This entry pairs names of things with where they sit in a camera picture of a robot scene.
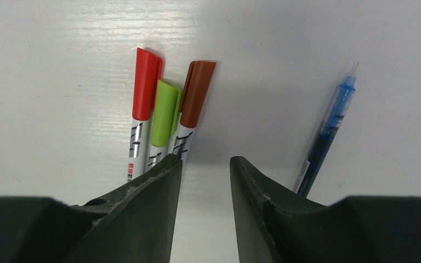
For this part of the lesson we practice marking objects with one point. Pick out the red cap marker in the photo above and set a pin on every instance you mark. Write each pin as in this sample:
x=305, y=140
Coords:
x=148, y=70

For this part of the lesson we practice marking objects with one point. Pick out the light green cap marker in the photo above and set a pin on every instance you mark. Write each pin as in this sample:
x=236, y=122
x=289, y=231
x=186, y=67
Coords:
x=164, y=123

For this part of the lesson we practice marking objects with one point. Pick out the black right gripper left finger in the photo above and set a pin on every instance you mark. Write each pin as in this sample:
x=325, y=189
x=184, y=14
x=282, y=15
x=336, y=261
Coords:
x=133, y=223

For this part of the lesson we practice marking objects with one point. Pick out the brown marker cap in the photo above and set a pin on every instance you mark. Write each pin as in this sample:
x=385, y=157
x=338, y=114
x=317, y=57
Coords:
x=196, y=85

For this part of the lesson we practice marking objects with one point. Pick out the blue gel pen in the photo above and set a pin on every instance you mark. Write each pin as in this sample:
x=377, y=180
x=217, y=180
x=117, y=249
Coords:
x=326, y=133

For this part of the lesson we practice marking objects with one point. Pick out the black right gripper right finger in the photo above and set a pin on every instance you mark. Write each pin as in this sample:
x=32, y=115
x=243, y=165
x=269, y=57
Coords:
x=274, y=224

